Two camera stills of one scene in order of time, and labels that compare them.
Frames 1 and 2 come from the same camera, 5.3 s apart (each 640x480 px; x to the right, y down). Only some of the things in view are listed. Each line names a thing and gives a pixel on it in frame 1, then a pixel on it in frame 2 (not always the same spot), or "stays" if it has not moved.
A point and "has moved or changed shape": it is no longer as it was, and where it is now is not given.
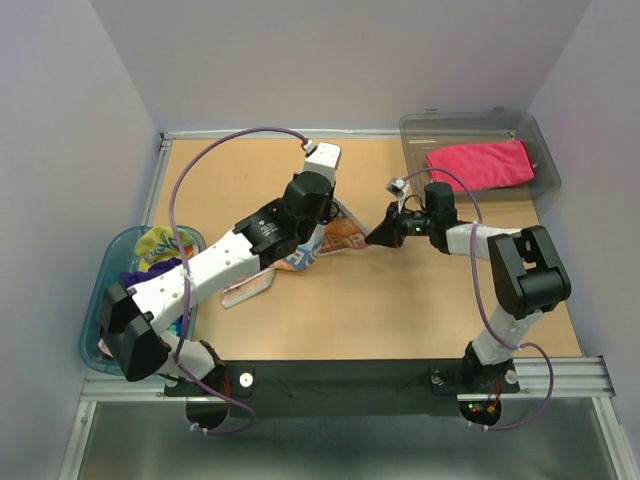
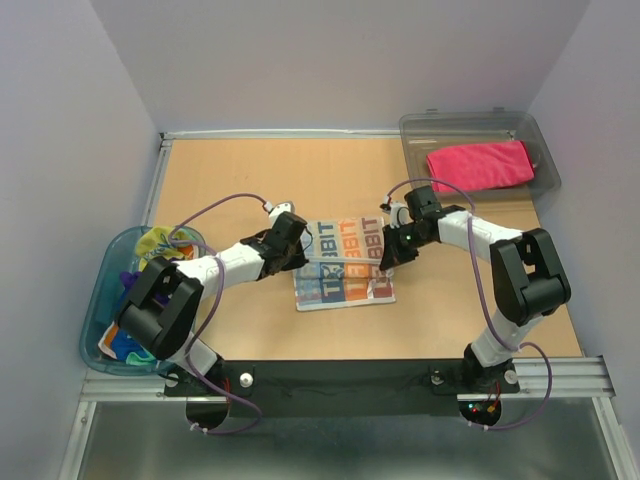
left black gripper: (326, 212) to (296, 261)
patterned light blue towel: (342, 231) has moved or changed shape
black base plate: (341, 389) stays
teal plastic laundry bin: (117, 257) stays
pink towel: (481, 165) stays
